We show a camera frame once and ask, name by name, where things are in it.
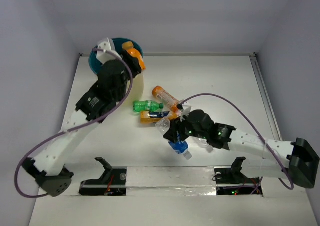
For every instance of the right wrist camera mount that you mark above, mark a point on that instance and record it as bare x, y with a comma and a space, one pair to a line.
184, 110

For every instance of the orange bottle white label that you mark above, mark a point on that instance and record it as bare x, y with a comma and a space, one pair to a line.
166, 98

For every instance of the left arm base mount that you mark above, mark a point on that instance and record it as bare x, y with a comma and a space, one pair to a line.
111, 183

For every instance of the aluminium rail right edge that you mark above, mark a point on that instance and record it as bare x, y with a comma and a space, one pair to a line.
265, 98

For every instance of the clear ribbed plastic bottle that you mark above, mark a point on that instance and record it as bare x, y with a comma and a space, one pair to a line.
203, 144

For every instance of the small orange bottle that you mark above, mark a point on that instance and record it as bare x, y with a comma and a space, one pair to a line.
129, 47

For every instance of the yellow bottle blue label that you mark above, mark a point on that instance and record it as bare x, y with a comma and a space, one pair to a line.
153, 117

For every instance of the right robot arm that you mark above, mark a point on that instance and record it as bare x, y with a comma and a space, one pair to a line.
295, 160

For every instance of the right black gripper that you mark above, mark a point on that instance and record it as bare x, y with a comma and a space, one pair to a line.
176, 127

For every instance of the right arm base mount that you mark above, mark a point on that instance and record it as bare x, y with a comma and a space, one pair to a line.
231, 181

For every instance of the green plastic bottle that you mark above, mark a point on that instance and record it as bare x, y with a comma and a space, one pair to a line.
147, 105

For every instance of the teal and cream bin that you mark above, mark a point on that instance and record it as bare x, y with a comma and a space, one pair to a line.
138, 81

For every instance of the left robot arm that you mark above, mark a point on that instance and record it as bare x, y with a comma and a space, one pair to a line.
48, 168

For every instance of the clear bottle blue label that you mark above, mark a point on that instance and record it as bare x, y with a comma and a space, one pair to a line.
180, 147

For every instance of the silver taped front rail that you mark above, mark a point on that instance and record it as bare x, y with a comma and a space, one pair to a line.
170, 181

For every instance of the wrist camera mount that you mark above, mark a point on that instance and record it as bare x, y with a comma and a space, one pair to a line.
184, 110
106, 44

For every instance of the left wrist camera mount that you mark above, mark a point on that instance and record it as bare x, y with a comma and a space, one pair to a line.
106, 44

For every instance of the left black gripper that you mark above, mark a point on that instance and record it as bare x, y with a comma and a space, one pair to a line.
132, 62

